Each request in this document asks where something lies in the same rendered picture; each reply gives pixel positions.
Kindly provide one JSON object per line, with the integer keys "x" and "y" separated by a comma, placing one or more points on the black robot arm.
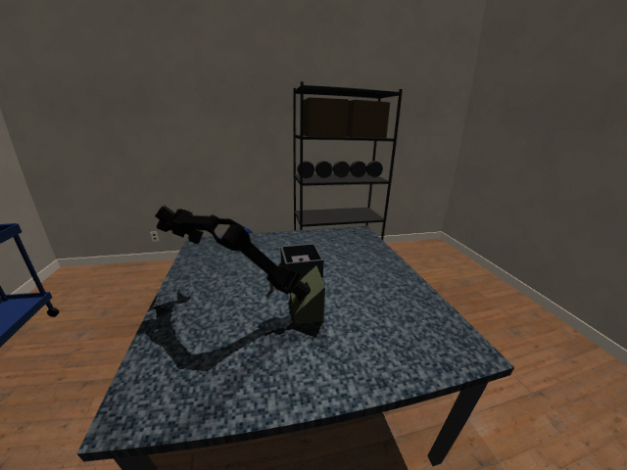
{"x": 236, "y": 238}

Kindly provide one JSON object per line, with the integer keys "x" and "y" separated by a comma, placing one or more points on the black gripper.
{"x": 196, "y": 236}

